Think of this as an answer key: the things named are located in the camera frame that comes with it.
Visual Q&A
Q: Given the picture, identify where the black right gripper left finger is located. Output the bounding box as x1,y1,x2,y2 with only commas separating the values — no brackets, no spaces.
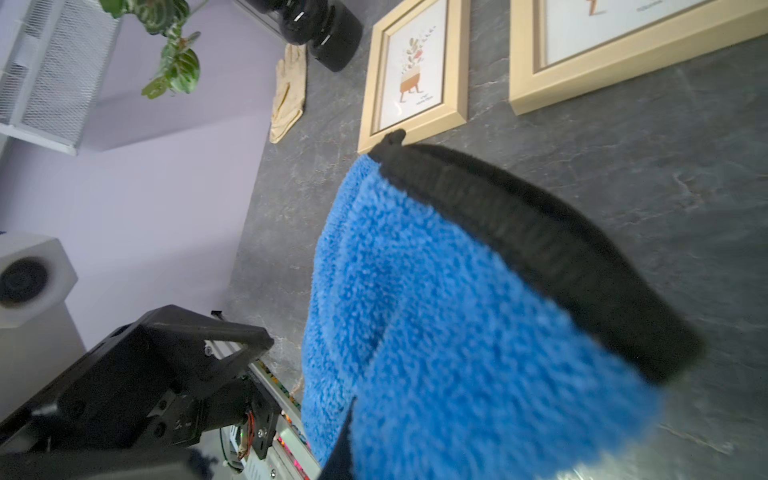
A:
318,401,356,480

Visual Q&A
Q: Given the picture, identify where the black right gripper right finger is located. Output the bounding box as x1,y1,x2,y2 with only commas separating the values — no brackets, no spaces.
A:
369,130,705,384

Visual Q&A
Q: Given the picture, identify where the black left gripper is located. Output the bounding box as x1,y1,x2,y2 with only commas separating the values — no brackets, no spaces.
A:
1,305,274,479

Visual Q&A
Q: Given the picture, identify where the blue microfiber cloth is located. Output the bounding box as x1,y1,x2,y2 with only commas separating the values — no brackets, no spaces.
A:
302,156,663,479

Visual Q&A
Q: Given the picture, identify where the gold frame with plant print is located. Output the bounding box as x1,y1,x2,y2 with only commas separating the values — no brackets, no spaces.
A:
509,1,767,115

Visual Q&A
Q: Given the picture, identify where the gold frame with deer print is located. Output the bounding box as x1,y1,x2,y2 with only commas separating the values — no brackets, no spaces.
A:
357,0,471,154

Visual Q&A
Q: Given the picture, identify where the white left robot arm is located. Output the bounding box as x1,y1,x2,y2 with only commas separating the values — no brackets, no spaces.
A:
1,232,280,479

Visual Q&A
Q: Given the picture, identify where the cream work glove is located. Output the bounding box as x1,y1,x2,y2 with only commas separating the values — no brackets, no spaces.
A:
269,44,307,144

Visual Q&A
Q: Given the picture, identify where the green artificial plant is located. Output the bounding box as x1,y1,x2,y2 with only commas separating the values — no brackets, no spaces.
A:
99,0,207,100

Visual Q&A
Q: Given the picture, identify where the glossy black vase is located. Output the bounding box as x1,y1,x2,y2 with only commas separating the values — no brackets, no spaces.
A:
247,0,363,72

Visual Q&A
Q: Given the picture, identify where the white wire basket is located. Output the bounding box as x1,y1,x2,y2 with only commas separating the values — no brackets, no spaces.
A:
1,0,120,155

